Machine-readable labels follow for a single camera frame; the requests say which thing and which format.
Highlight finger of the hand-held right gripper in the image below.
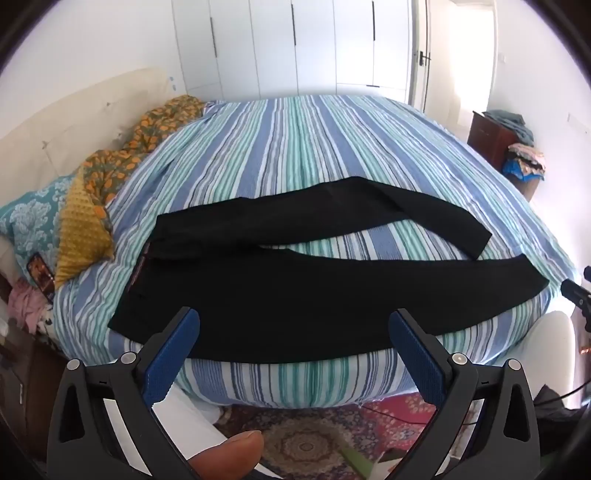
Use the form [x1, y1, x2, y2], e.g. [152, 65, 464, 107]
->
[560, 278, 591, 319]

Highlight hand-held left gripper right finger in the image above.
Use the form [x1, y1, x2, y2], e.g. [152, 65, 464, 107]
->
[388, 308, 550, 480]

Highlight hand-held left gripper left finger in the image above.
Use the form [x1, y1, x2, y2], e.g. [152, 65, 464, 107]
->
[46, 307, 201, 480]

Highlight black pants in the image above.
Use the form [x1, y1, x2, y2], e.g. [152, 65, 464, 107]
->
[107, 176, 548, 365]

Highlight person's left hand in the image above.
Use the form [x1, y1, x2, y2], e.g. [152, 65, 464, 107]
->
[187, 431, 265, 480]

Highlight green plastic strip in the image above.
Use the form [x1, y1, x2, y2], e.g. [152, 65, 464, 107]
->
[341, 445, 372, 469]

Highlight pile of colourful clothes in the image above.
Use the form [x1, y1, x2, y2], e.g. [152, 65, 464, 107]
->
[502, 143, 547, 182]

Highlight red patterned rug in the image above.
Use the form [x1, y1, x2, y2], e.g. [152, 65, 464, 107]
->
[217, 392, 446, 480]

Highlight dark wooden nightstand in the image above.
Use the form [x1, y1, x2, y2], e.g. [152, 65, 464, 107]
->
[0, 323, 70, 460]

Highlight dark printed card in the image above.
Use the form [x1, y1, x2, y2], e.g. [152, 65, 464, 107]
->
[27, 253, 56, 304]

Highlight mustard yellow pillow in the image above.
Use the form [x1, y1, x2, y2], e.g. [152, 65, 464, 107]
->
[54, 166, 115, 289]

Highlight pink cloth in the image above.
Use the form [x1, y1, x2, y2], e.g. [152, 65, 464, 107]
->
[8, 279, 54, 334]

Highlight brown wooden cabinet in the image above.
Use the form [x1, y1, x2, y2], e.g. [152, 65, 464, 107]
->
[467, 111, 520, 160]

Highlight grey blue clothes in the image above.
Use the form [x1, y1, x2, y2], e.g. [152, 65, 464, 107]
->
[484, 109, 535, 145]

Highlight teal patterned pillow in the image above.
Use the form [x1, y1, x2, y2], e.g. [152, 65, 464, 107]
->
[0, 175, 75, 252]

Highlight orange floral cloth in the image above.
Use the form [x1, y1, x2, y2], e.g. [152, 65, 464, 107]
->
[81, 95, 206, 232]

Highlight striped bed blanket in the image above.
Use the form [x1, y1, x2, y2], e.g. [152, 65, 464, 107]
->
[51, 95, 580, 409]

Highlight cream padded headboard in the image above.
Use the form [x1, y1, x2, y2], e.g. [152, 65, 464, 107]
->
[0, 68, 185, 195]

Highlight white door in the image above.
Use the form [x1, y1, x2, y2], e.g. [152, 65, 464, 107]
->
[411, 0, 462, 116]

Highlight white wardrobe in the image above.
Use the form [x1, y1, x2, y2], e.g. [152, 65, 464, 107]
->
[172, 0, 414, 104]

